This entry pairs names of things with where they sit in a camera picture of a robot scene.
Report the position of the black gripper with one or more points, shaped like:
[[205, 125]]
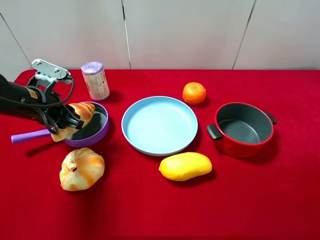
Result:
[[47, 103]]

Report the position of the striped croissant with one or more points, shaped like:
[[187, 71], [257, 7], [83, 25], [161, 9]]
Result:
[[83, 111]]

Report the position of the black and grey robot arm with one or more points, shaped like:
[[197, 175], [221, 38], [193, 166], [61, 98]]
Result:
[[10, 99]]

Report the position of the round swirled bread roll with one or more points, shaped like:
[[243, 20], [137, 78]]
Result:
[[81, 169]]

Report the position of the purple-capped white cylindrical can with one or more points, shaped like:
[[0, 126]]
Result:
[[95, 79]]

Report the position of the light blue round plate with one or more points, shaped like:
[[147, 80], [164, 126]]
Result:
[[159, 125]]

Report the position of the yellow mango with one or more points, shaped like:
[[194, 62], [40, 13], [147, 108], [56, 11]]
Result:
[[185, 166]]

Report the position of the orange tangerine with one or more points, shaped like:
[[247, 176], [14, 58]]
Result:
[[194, 93]]

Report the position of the red velvet tablecloth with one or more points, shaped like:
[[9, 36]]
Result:
[[274, 195]]

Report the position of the purple saucepan with handle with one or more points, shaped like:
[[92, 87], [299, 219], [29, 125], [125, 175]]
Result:
[[91, 134]]

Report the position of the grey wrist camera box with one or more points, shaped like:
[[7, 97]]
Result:
[[47, 71]]

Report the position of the red pot with black handles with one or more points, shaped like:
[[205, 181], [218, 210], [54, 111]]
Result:
[[241, 130]]

